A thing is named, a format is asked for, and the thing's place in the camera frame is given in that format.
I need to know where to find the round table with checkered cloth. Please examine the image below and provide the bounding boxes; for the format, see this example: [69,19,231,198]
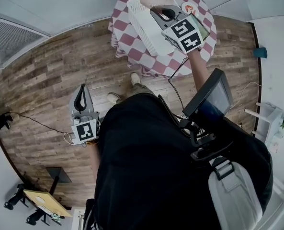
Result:
[108,0,217,78]

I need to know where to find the dark wooden tray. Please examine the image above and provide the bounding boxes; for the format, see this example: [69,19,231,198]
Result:
[190,12,211,42]

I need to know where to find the white perforated plastic basket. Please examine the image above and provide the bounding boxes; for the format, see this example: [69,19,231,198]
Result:
[126,0,181,57]

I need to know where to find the white power cable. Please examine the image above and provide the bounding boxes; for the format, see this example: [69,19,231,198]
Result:
[227,81,262,110]

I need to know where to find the person's right beige shoe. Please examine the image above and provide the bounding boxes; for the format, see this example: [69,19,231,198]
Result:
[130,72,142,86]

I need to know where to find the person's khaki trousers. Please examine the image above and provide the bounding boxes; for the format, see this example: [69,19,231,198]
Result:
[117,83,157,103]

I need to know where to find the person's left forearm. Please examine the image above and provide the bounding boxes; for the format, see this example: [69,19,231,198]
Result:
[87,141,102,179]

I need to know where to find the white power strip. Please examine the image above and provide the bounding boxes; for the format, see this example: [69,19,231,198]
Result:
[63,132,77,146]

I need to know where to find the black floor cable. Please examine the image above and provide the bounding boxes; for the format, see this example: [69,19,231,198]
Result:
[9,111,73,136]

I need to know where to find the pink translucent cup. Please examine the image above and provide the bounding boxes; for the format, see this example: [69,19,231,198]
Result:
[140,0,175,13]

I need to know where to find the teal waste bin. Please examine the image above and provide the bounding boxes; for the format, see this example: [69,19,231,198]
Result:
[252,46,268,59]

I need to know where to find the yellow wooden desk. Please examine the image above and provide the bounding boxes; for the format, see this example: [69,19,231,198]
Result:
[23,188,73,219]

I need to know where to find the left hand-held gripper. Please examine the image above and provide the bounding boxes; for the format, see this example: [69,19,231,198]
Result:
[68,84,101,146]

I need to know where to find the white shelf unit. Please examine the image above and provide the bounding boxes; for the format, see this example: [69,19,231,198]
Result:
[244,101,284,150]

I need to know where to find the person's black shirt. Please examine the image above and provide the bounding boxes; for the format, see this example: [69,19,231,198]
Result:
[93,92,274,230]

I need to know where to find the black desk base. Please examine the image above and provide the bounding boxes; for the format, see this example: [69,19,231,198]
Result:
[45,166,73,194]

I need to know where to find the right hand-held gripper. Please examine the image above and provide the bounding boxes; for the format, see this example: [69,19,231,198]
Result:
[149,5,205,55]

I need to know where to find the person's right forearm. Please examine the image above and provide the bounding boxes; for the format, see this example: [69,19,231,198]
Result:
[186,47,216,97]

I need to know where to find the white plate with orange food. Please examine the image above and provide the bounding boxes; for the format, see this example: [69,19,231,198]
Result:
[181,1,200,18]

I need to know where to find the person's left beige shoe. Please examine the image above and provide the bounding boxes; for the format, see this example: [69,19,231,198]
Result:
[106,92,121,105]

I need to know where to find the grey backpack strap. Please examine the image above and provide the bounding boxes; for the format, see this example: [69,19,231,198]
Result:
[83,198,97,230]
[207,155,264,230]

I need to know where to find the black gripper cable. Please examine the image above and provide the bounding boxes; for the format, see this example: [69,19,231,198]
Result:
[168,57,190,116]

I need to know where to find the black chest-mounted monitor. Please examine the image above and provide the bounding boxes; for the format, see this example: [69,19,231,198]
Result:
[182,68,235,127]

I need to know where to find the person's beige shoe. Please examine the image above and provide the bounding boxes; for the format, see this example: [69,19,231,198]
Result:
[130,72,142,86]
[106,92,121,105]

